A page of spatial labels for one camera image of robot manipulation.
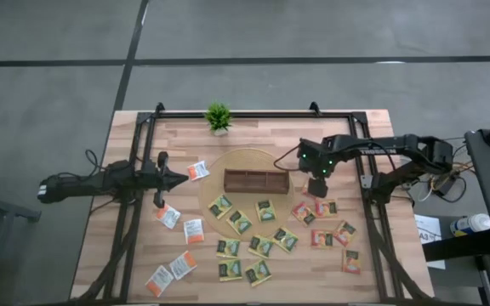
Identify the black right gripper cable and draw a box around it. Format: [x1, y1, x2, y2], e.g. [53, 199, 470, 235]
[273, 146, 304, 173]

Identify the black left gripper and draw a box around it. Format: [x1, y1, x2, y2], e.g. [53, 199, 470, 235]
[140, 151, 190, 209]

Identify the brown wooden tea organizer box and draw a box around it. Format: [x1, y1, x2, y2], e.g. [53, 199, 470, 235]
[223, 168, 291, 196]

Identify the orange yellow cable bundle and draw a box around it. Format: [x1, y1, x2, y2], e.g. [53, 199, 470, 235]
[414, 161, 476, 203]

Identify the white orange Tazo tea packet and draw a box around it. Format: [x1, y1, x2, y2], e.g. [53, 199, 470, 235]
[156, 203, 182, 230]
[168, 250, 198, 281]
[183, 218, 206, 246]
[186, 160, 211, 182]
[145, 264, 175, 298]

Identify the red orange fruit tea packet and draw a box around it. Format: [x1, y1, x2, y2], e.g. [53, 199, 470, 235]
[311, 229, 334, 249]
[333, 220, 358, 248]
[291, 201, 317, 227]
[314, 198, 339, 219]

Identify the white paper sheet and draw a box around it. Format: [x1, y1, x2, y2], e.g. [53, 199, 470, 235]
[413, 213, 447, 270]

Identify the yellow green tea packet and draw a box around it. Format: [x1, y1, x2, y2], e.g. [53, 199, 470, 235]
[341, 249, 362, 275]

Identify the grey metal stand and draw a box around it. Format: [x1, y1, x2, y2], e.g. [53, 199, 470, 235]
[0, 169, 42, 306]

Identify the black aluminium table frame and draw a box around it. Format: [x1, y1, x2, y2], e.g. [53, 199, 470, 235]
[100, 101, 424, 305]

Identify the small green potted plant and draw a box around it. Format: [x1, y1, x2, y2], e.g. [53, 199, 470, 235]
[204, 101, 232, 137]

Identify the white bottle blue yellow label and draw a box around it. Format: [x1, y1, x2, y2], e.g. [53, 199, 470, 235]
[449, 212, 490, 237]

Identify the round woven straw placemat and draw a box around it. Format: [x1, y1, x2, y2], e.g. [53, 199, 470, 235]
[197, 147, 296, 243]

